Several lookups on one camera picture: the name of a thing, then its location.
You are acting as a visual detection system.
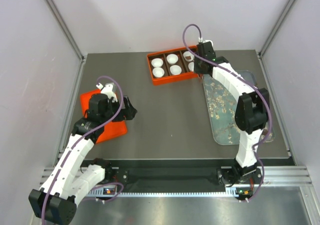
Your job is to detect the white paper cup front middle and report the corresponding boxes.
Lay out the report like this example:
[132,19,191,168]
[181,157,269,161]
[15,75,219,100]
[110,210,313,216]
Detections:
[169,65,182,76]

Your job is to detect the orange box lid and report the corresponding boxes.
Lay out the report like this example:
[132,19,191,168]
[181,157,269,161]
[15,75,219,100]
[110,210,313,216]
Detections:
[79,89,128,144]

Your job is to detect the white paper cup front left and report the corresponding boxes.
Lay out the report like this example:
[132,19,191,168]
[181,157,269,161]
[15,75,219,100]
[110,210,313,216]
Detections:
[152,67,165,78]

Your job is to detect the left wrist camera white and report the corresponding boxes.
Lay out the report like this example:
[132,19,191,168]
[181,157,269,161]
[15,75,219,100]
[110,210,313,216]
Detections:
[96,82,118,103]

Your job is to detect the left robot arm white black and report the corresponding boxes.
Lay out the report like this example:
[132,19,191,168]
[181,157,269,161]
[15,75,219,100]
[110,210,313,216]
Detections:
[28,93,137,225]

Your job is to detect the metal tongs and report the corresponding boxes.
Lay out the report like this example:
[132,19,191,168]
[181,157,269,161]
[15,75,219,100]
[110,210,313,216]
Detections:
[198,74,203,83]

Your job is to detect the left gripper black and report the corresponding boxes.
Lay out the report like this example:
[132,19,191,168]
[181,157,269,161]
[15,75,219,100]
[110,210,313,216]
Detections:
[101,95,137,125]

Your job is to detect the white paper cup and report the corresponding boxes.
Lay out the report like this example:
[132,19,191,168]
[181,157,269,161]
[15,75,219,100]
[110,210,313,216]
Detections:
[166,53,179,65]
[151,58,164,68]
[169,65,182,76]
[188,61,195,72]
[152,67,165,78]
[182,51,195,62]

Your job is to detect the orange compartment box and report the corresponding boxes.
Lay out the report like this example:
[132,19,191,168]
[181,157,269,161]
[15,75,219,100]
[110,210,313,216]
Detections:
[147,47,198,86]

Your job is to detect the grey slotted cable duct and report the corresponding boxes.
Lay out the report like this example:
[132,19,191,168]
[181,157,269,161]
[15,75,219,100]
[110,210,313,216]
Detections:
[49,186,253,198]

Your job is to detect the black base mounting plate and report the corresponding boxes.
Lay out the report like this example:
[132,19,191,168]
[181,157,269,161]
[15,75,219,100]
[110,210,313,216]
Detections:
[110,167,256,190]

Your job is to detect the white paper cup back right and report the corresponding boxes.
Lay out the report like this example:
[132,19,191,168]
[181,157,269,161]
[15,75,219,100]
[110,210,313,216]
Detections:
[182,51,195,62]

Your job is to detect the dark round truffle front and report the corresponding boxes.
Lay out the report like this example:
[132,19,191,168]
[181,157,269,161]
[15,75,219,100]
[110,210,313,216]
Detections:
[262,129,268,136]

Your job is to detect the white paper cup back left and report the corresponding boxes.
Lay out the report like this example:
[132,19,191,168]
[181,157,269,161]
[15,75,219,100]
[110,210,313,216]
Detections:
[151,58,164,68]

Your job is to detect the white paper cup front right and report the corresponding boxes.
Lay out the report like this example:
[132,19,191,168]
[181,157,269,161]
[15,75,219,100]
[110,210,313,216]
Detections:
[188,61,195,72]

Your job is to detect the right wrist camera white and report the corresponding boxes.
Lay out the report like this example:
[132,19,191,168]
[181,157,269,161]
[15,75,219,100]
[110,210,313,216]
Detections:
[198,37,214,47]

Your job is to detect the aluminium frame rail front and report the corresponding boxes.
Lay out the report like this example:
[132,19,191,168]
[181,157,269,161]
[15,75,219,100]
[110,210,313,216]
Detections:
[39,166,313,188]

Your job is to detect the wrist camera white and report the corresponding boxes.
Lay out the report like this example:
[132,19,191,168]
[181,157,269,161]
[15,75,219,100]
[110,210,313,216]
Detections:
[96,82,118,103]
[198,37,214,47]

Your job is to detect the white paper cup back middle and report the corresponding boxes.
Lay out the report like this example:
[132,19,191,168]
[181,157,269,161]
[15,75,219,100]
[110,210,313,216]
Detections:
[166,53,179,65]

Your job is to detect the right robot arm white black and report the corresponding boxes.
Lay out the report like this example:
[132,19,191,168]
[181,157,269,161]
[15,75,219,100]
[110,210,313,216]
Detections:
[194,41,272,183]

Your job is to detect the blue floral tray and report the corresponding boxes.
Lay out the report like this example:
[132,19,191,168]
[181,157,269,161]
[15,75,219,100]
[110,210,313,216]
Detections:
[201,70,276,146]

